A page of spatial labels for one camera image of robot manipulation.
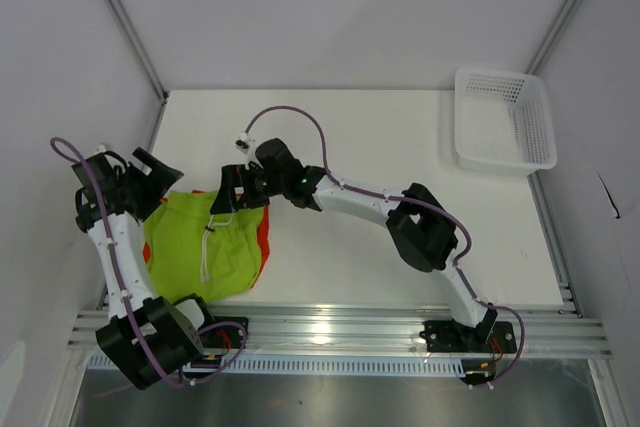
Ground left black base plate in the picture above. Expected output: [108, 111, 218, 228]
[199, 316, 249, 350]

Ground white plastic basket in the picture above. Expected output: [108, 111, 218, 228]
[454, 67, 557, 177]

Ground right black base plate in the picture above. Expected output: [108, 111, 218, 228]
[419, 320, 518, 354]

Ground aluminium front rail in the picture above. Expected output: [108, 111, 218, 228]
[67, 302, 614, 361]

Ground purple cable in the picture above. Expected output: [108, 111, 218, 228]
[244, 105, 525, 391]
[49, 136, 250, 398]

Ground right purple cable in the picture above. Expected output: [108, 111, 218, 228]
[244, 105, 525, 391]

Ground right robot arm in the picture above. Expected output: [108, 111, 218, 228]
[210, 138, 497, 351]

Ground green shorts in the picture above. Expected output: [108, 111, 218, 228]
[141, 189, 266, 301]

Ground aluminium corner post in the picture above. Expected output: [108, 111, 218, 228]
[525, 0, 584, 75]
[103, 0, 168, 103]

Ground left aluminium corner post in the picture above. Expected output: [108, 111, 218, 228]
[103, 0, 168, 103]

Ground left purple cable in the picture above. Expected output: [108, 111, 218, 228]
[49, 136, 250, 398]

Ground white slotted cable duct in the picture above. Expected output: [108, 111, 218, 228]
[87, 352, 469, 377]

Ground orange shorts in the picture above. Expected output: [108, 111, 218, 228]
[142, 190, 272, 278]

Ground right aluminium corner post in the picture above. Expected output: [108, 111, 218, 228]
[525, 0, 584, 75]

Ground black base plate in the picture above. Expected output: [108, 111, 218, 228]
[199, 316, 249, 350]
[419, 320, 518, 354]

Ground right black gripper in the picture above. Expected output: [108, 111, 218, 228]
[212, 164, 288, 216]

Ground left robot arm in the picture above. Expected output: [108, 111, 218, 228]
[72, 148, 217, 390]

